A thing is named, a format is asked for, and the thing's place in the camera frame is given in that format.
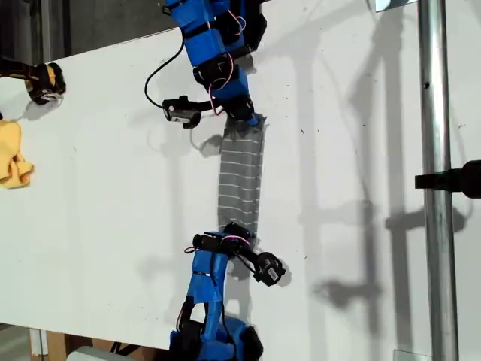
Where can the grey white-striped towel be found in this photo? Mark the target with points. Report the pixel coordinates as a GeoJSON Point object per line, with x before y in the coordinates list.
{"type": "Point", "coordinates": [240, 180]}

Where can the brown cardboard box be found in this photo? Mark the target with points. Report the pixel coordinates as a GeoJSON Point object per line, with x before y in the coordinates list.
{"type": "Point", "coordinates": [56, 344]}

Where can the black camera stalk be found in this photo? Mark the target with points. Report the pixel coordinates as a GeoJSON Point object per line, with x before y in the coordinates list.
{"type": "Point", "coordinates": [246, 260]}
{"type": "Point", "coordinates": [212, 107]}

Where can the black camera box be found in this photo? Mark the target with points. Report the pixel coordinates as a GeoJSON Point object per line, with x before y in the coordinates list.
{"type": "Point", "coordinates": [270, 269]}
{"type": "Point", "coordinates": [182, 112]}

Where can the black clamp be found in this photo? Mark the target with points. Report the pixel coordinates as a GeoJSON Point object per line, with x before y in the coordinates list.
{"type": "Point", "coordinates": [451, 180]}

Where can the white table leg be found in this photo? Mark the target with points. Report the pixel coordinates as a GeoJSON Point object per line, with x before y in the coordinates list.
{"type": "Point", "coordinates": [37, 342]}

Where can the steel post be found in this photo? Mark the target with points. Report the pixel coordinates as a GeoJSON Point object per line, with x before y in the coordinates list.
{"type": "Point", "coordinates": [436, 225]}

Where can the yellow cloth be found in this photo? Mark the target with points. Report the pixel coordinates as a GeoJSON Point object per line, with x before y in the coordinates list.
{"type": "Point", "coordinates": [11, 158]}

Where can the white plastic container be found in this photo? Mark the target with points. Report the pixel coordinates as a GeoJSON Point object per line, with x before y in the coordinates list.
{"type": "Point", "coordinates": [90, 355]}

